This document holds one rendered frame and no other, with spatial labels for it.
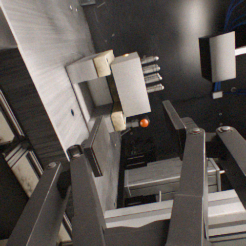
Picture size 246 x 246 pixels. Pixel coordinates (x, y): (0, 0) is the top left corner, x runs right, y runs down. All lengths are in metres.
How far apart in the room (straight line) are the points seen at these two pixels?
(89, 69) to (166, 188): 0.34
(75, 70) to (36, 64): 0.09
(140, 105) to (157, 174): 0.23
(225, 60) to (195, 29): 0.26
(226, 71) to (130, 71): 0.20
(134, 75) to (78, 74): 0.09
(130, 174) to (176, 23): 0.45
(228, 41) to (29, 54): 0.33
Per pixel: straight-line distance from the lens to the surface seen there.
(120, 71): 0.33
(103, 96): 0.41
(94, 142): 0.16
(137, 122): 0.45
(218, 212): 0.35
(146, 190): 0.52
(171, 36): 0.65
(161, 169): 0.53
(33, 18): 0.29
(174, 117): 0.17
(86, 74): 0.32
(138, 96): 0.34
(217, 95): 0.71
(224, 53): 0.43
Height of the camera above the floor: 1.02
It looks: 7 degrees down
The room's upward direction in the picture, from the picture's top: 77 degrees clockwise
